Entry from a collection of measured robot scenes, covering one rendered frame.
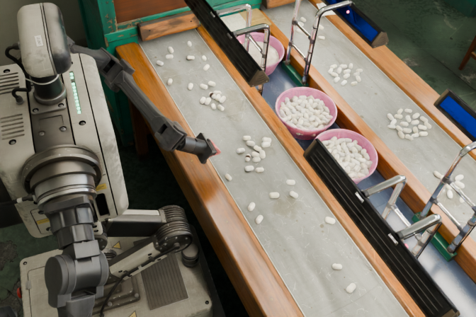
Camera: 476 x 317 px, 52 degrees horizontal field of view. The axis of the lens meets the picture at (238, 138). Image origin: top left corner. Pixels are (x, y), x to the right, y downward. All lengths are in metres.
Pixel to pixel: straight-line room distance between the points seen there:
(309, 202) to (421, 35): 2.53
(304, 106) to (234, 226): 0.72
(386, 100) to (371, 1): 2.16
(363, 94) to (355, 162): 0.41
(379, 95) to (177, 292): 1.23
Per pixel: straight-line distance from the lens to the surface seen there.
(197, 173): 1.86
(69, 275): 1.03
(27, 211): 1.23
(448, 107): 1.87
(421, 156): 2.13
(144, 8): 2.39
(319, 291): 1.68
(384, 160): 2.04
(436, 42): 4.11
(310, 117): 2.13
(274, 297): 1.62
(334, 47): 2.53
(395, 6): 4.39
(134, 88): 1.77
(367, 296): 1.72
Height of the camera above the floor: 2.24
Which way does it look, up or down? 49 degrees down
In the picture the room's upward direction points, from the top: 5 degrees clockwise
